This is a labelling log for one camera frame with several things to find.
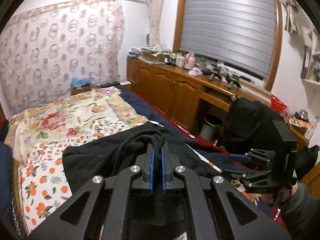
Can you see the floral cream bedsheet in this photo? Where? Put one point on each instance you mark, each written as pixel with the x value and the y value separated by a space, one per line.
pixel 66 118

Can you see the grey sleeve right forearm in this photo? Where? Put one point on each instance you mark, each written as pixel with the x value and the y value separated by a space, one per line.
pixel 301 214

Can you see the black garment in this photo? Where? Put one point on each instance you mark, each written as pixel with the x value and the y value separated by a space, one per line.
pixel 109 155

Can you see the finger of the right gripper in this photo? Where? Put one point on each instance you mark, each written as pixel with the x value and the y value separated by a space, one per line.
pixel 233 174
pixel 240 158

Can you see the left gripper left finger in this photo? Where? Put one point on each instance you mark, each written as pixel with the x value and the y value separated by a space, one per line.
pixel 148 169

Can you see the red plastic basket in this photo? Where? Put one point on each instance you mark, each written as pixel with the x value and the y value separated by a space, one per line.
pixel 277 105

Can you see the circle pattern wall curtain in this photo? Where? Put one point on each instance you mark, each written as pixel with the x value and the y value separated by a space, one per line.
pixel 43 49

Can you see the pink kettle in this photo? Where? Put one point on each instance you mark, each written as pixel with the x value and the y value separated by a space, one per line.
pixel 190 61

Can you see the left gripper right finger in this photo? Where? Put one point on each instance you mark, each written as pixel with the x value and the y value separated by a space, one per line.
pixel 167 171

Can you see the wooden window frame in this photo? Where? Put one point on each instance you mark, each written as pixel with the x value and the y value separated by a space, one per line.
pixel 278 34

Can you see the person's right hand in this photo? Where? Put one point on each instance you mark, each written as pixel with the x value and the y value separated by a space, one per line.
pixel 277 199

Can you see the orange print white blanket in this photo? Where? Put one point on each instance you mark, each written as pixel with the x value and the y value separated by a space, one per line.
pixel 44 184

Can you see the wooden sideboard cabinet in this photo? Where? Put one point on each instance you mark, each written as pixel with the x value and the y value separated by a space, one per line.
pixel 184 99

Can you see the grey window blind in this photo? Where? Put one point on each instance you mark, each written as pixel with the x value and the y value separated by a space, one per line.
pixel 238 32

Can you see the blue tissue box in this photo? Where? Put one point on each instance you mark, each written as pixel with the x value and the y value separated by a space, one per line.
pixel 76 82

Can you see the white waste bin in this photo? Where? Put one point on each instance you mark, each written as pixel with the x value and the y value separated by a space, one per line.
pixel 211 127

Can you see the cluttered paper box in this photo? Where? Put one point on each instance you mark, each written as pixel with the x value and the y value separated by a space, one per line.
pixel 154 54

